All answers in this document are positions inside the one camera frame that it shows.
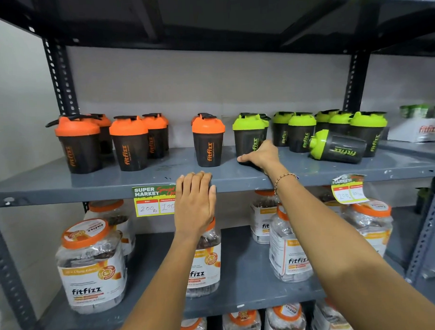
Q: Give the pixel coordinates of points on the white cardboard box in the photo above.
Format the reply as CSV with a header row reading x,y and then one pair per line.
x,y
414,130

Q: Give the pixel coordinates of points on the dark grey metal shelf rack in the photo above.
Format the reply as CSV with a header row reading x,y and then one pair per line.
x,y
107,181

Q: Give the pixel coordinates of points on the person's left thumb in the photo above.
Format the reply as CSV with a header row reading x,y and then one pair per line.
x,y
214,197

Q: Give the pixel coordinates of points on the person's left forearm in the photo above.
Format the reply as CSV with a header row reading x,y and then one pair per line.
x,y
161,289

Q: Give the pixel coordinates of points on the person's left middle finger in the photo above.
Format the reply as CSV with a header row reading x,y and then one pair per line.
x,y
197,186

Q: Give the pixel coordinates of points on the row of orange-lid plastic jars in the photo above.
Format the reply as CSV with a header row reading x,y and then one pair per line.
x,y
241,324
93,270

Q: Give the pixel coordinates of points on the grey metal side rack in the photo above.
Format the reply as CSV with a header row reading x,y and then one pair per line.
x,y
428,234

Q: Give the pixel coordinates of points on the row of orange-lid shaker bottles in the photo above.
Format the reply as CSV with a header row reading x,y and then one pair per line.
x,y
129,148

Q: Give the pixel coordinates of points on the person's right forearm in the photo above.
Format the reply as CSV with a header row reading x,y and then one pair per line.
x,y
349,258

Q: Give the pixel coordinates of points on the green and yellow price label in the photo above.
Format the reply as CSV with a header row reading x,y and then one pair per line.
x,y
348,190
151,203

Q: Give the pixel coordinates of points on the green-lid black shaker bottle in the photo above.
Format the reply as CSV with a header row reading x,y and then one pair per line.
x,y
246,137

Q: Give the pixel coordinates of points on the person's left little finger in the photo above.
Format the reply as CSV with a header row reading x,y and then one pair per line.
x,y
179,189

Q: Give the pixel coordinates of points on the person's right hand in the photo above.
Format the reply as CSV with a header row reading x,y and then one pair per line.
x,y
267,157

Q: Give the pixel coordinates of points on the person's left hand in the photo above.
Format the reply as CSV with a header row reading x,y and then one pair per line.
x,y
194,213

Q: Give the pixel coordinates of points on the dark green bottle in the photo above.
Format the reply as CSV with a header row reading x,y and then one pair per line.
x,y
422,198

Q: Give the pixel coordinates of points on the person's right thumb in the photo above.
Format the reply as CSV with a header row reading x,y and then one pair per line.
x,y
249,158

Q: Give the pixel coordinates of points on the row of green-lid shaker bottles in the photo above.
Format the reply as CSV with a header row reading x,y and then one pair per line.
x,y
339,148

